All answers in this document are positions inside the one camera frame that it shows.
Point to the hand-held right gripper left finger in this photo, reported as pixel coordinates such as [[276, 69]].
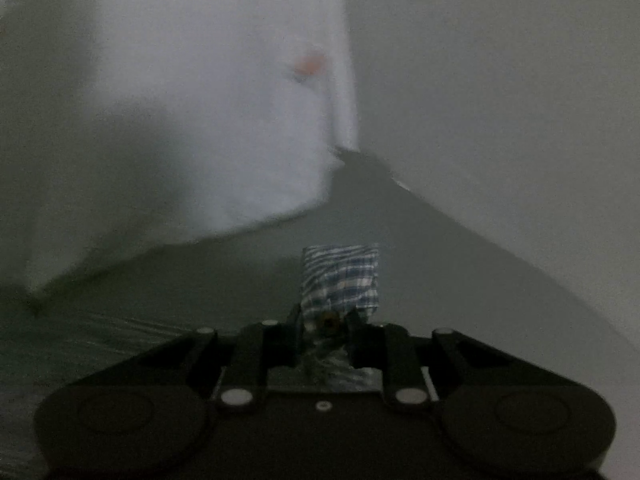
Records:
[[296, 332]]

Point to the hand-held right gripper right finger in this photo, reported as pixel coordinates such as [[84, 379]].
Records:
[[356, 335]]

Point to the plaid shirt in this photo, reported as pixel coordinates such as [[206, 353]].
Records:
[[340, 275]]

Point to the white carrot-print bedding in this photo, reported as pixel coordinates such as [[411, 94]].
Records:
[[200, 110]]

